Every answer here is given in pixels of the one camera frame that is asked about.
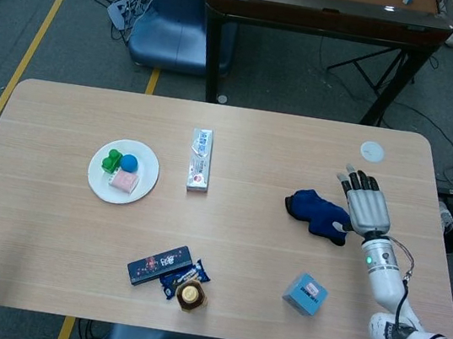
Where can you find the dark blue floral box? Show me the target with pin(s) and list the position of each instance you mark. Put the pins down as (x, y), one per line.
(157, 265)

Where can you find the round white floor sticker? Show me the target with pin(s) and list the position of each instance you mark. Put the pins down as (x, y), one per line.
(222, 99)

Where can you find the pink eraser block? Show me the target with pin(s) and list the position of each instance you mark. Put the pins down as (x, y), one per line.
(124, 181)

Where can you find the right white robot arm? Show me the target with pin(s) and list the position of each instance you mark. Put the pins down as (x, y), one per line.
(384, 282)

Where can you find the black tripod stand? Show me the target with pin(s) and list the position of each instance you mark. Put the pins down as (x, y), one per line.
(355, 63)

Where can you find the blue cloth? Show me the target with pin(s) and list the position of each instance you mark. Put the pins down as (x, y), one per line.
(317, 217)

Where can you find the blue ball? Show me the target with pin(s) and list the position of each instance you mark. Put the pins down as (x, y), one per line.
(129, 163)

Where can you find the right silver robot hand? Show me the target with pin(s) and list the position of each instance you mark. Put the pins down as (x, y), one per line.
(368, 207)

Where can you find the blue snack packet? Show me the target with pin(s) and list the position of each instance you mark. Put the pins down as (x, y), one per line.
(199, 274)

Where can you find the tea bottle yellow cap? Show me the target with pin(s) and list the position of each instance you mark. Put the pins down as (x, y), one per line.
(191, 294)

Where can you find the white toothpaste box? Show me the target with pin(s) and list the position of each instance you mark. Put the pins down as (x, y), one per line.
(200, 161)

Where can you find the brown mahjong table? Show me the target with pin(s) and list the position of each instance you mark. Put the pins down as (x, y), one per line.
(318, 14)

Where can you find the blue machine pedestal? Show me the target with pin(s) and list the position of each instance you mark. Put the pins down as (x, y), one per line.
(170, 29)

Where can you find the green toy brick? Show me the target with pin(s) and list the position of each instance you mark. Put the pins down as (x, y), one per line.
(112, 160)

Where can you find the light blue cardboard box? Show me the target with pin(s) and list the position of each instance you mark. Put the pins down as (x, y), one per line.
(305, 294)

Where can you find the white paper plate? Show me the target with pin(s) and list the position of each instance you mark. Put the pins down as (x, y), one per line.
(120, 197)

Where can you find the white round grommet cap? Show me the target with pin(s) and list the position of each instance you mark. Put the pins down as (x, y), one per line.
(372, 151)

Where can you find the grey sneaker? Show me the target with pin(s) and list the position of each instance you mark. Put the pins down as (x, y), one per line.
(446, 215)

